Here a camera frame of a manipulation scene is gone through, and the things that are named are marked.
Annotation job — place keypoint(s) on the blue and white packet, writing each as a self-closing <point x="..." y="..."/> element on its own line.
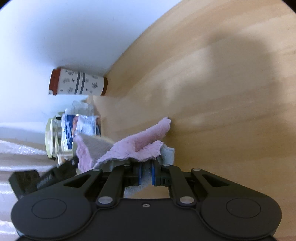
<point x="81" y="127"/>

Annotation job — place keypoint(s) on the glass kettle with cream lid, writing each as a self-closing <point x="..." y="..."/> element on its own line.
<point x="55" y="136"/>

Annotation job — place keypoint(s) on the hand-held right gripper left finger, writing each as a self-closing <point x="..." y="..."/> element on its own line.
<point x="138" y="174"/>

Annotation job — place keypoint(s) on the clear glass cup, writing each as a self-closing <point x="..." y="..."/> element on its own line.
<point x="84" y="107"/>

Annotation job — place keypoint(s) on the grey and pink cloth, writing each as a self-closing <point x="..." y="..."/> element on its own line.
<point x="136" y="143"/>

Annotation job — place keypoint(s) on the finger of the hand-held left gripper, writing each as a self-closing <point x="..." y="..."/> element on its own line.
<point x="70" y="168"/>

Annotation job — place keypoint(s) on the white tumbler with red lid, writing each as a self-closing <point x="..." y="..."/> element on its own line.
<point x="78" y="81"/>

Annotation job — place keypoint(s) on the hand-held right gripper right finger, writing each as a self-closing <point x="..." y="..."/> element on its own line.
<point x="153" y="174"/>

